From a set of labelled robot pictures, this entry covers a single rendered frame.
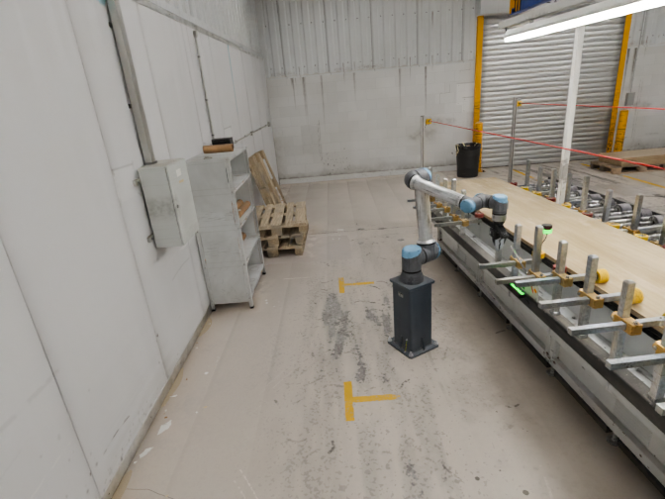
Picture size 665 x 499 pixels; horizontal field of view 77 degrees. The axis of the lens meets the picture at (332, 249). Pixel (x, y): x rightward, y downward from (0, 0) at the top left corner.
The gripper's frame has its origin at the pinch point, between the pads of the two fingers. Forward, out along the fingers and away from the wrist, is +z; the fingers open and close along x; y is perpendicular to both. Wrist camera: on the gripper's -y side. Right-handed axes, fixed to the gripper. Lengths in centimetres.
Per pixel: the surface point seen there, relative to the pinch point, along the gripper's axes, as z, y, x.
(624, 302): -8, -93, -13
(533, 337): 81, 12, -39
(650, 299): 7, -71, -48
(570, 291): 23.3, -25.2, -36.3
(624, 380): 27, -103, -11
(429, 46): -184, 749, -198
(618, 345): 15, -93, -14
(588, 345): 27, -75, -14
